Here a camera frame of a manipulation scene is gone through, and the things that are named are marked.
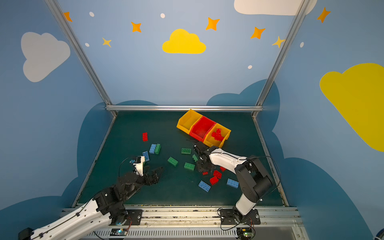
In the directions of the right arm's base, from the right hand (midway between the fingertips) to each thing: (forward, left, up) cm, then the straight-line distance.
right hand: (204, 167), depth 90 cm
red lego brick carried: (+22, -9, +4) cm, 24 cm away
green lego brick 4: (0, +10, 0) cm, 10 cm away
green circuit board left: (-35, +41, -1) cm, 54 cm away
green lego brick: (+11, +12, -1) cm, 17 cm away
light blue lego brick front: (-11, 0, -1) cm, 11 cm away
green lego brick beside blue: (+11, +32, 0) cm, 33 cm away
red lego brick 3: (-8, -6, 0) cm, 10 cm away
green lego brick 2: (+5, +6, +1) cm, 8 cm away
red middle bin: (+28, +2, +4) cm, 28 cm away
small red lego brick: (-15, -6, +31) cm, 34 cm away
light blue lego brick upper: (+11, +35, 0) cm, 37 cm away
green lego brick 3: (+3, +20, 0) cm, 20 cm away
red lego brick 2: (-4, -8, 0) cm, 9 cm away
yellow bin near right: (+19, -4, 0) cm, 20 cm away
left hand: (-8, +24, +13) cm, 29 cm away
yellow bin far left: (+38, +14, 0) cm, 41 cm away
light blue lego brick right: (-9, -16, 0) cm, 19 cm away
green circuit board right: (-32, -20, -3) cm, 38 cm away
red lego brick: (+20, +43, 0) cm, 47 cm away
